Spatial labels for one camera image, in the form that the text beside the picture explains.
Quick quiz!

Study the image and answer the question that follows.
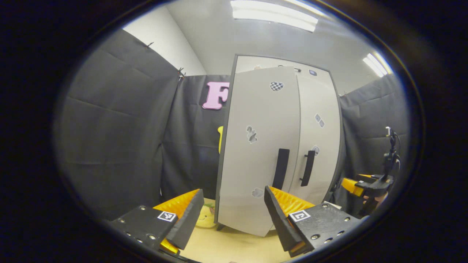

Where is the black tripod stand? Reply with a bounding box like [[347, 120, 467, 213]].
[[382, 126, 401, 178]]

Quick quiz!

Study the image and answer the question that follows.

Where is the grey shoe cabinet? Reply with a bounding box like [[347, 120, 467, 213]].
[[215, 54, 344, 238]]

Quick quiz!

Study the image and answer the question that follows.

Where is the yellow plush toy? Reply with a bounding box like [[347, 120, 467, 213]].
[[195, 203, 219, 229]]

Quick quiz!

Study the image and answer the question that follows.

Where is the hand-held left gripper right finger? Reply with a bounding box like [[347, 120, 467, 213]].
[[264, 185, 362, 258]]

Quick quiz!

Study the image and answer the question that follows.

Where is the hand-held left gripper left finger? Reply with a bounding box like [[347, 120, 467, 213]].
[[110, 189, 205, 256]]

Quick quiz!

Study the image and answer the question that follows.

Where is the ceiling light panel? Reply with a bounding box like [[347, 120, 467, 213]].
[[362, 52, 394, 78], [230, 0, 319, 33]]

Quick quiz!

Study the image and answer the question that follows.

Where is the grey cabinet door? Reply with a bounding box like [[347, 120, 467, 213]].
[[216, 66, 302, 237], [289, 74, 343, 206]]

